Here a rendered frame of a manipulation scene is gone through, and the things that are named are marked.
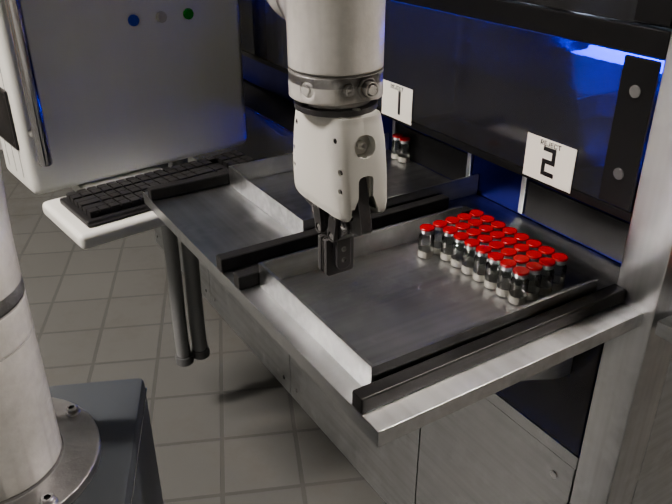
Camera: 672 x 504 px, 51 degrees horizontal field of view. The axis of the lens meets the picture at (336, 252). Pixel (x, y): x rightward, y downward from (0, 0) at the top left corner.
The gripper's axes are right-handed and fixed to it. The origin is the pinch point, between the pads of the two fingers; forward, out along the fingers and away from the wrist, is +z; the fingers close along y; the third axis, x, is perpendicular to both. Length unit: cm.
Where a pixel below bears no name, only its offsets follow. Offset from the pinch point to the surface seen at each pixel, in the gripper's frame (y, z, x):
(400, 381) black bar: -7.6, 12.4, -3.0
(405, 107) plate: 39, 1, -38
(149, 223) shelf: 65, 23, 0
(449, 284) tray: 7.0, 14.2, -22.0
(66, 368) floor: 143, 102, 10
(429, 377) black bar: -7.9, 13.2, -6.6
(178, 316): 100, 68, -14
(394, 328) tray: 2.6, 14.2, -9.8
